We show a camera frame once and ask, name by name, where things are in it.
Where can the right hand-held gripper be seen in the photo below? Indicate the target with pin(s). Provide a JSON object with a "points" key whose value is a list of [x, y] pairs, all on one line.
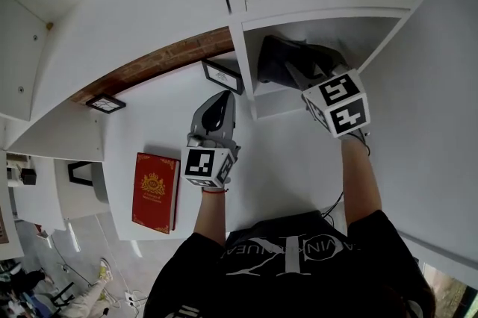
{"points": [[347, 115]]}

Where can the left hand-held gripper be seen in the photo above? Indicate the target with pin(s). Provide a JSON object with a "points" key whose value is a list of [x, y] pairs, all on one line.
{"points": [[199, 165]]}

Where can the grey wiping cloth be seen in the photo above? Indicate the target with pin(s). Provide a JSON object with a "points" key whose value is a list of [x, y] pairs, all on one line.
{"points": [[276, 59]]}

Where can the white cube shelving unit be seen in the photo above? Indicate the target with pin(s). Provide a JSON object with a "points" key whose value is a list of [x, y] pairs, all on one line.
{"points": [[373, 33]]}

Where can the person's left forearm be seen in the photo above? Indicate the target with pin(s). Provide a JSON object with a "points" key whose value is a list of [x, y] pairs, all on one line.
{"points": [[211, 215]]}

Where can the person's right forearm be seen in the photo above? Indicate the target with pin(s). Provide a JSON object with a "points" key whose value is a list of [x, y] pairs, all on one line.
{"points": [[360, 182]]}

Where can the white desk with drawers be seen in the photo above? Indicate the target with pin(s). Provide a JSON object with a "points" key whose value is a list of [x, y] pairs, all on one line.
{"points": [[284, 167]]}

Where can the red hardcover book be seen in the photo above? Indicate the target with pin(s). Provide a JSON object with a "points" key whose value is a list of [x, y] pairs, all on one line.
{"points": [[155, 193]]}

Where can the grey armchair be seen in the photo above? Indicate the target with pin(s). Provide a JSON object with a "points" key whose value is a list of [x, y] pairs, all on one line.
{"points": [[100, 186]]}

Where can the white overhead hutch cabinet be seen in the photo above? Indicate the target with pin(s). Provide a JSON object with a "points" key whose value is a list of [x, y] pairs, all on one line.
{"points": [[112, 10]]}

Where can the person's black t-shirt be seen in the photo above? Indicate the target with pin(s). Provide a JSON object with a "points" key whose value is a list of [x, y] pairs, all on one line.
{"points": [[298, 290]]}

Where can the white side table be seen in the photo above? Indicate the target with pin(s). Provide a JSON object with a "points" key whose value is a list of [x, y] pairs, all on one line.
{"points": [[41, 204]]}

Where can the small black box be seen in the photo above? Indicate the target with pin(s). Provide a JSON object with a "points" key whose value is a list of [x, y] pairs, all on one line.
{"points": [[28, 176]]}

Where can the white power strip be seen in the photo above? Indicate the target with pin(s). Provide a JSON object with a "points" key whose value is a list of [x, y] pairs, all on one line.
{"points": [[129, 298]]}

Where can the brown louvred panel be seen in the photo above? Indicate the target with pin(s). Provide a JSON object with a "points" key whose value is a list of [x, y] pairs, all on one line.
{"points": [[3, 227]]}

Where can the window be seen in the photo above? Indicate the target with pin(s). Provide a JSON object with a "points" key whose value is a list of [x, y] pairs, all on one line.
{"points": [[448, 294]]}

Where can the black frame with white print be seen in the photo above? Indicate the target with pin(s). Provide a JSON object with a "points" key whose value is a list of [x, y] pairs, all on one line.
{"points": [[224, 77]]}

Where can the black frame with line drawing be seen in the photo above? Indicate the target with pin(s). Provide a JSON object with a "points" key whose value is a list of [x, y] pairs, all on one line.
{"points": [[106, 103]]}

